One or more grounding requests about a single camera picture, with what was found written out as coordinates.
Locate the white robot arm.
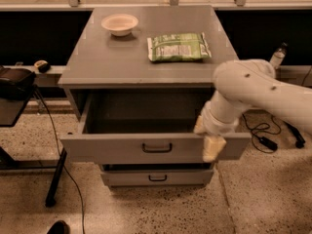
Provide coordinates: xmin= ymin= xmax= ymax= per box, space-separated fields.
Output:
xmin=194 ymin=59 xmax=312 ymax=163

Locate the black chair base leg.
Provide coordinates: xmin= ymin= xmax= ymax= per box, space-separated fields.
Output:
xmin=287 ymin=123 xmax=305 ymax=148

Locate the grey bottom drawer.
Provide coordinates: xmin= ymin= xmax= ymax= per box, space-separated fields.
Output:
xmin=100 ymin=163 xmax=214 ymax=187

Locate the grey drawer cabinet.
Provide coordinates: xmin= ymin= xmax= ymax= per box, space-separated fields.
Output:
xmin=58 ymin=5 xmax=251 ymax=188

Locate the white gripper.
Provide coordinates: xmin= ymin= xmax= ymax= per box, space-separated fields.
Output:
xmin=193 ymin=101 xmax=239 ymax=163

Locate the yellow black tape measure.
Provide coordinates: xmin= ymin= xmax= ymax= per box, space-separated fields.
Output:
xmin=34 ymin=60 xmax=51 ymax=73

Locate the white bowl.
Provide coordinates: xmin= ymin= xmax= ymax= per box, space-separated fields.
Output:
xmin=101 ymin=14 xmax=138 ymax=37

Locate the black side table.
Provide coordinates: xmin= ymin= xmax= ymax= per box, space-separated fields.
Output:
xmin=0 ymin=85 xmax=67 ymax=208

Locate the grey drawer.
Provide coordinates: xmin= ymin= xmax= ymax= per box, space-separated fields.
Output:
xmin=100 ymin=163 xmax=214 ymax=187
xmin=59 ymin=91 xmax=252 ymax=165

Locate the black shoe tip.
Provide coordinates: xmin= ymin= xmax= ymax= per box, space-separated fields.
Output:
xmin=47 ymin=220 xmax=70 ymax=234

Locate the green chip bag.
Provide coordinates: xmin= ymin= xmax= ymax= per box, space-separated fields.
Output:
xmin=147 ymin=33 xmax=212 ymax=62

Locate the black power adapter with cable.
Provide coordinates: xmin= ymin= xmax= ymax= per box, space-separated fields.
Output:
xmin=243 ymin=115 xmax=282 ymax=154

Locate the black floor cable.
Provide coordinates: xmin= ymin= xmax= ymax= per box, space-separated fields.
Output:
xmin=33 ymin=90 xmax=86 ymax=234

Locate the black bag on table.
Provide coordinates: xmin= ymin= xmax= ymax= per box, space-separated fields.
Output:
xmin=0 ymin=66 xmax=36 ymax=99

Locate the grey top drawer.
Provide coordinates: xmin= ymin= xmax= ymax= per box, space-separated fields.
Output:
xmin=59 ymin=91 xmax=252 ymax=165

